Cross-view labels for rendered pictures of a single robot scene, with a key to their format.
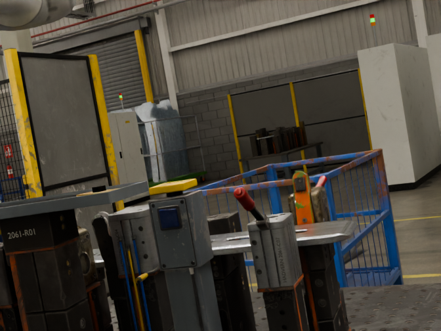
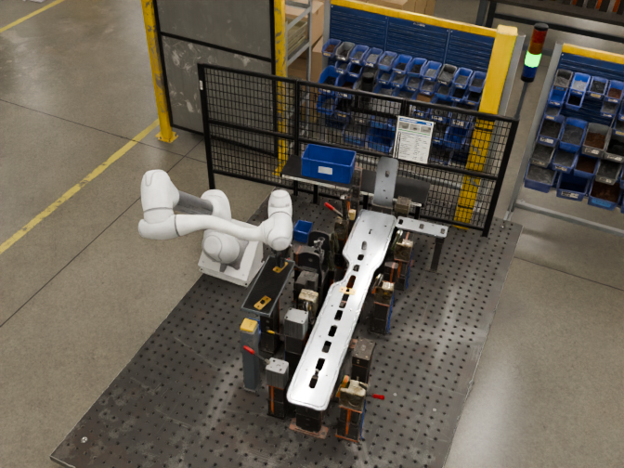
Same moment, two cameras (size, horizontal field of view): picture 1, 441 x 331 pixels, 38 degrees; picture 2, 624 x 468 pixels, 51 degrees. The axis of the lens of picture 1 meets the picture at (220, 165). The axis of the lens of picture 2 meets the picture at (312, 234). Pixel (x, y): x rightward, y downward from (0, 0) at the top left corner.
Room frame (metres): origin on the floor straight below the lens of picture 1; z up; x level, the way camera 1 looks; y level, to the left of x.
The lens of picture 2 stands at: (1.18, -1.82, 3.38)
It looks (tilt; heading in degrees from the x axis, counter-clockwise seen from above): 42 degrees down; 87
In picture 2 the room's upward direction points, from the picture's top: 2 degrees clockwise
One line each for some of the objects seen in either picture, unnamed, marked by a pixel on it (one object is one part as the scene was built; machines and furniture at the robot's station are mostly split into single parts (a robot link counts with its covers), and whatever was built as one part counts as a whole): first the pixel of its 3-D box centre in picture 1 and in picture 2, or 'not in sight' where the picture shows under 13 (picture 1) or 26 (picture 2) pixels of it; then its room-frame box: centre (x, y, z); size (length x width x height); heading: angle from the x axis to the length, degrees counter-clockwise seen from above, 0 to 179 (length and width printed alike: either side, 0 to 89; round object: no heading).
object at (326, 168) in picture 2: not in sight; (328, 163); (1.43, 1.40, 1.10); 0.30 x 0.17 x 0.13; 163
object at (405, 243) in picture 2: not in sight; (401, 265); (1.81, 0.75, 0.87); 0.12 x 0.09 x 0.35; 161
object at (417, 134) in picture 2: not in sight; (412, 139); (1.91, 1.36, 1.30); 0.23 x 0.02 x 0.31; 161
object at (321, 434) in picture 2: (326, 304); (309, 410); (1.28, -0.16, 0.84); 0.18 x 0.06 x 0.29; 161
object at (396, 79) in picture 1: (402, 100); not in sight; (9.78, -2.92, 1.22); 2.40 x 0.54 x 2.45; 150
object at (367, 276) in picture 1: (304, 248); not in sight; (3.68, -0.40, 0.47); 1.20 x 0.80 x 0.95; 152
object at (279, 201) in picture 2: not in sight; (279, 208); (1.14, 0.43, 1.54); 0.13 x 0.11 x 0.16; 91
